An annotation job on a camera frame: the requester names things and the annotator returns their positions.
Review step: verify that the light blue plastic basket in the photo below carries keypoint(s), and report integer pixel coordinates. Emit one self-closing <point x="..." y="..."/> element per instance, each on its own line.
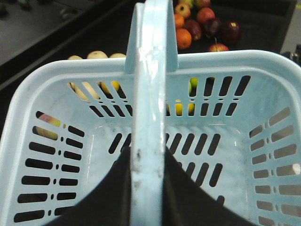
<point x="232" y="120"/>

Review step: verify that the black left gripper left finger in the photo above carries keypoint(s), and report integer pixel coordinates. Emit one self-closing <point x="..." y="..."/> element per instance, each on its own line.
<point x="108" y="204"/>

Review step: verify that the peach left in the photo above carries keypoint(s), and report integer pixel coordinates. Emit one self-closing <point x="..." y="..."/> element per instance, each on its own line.
<point x="47" y="126"/>

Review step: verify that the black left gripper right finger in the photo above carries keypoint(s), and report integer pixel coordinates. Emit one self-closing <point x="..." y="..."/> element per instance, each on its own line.
<point x="185" y="204"/>

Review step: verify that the avocados group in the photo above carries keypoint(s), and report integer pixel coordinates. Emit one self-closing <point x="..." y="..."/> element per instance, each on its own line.
<point x="37" y="9"/>

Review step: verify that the white pears group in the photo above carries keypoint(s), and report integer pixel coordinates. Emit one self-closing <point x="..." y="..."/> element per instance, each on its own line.
<point x="96" y="76"/>

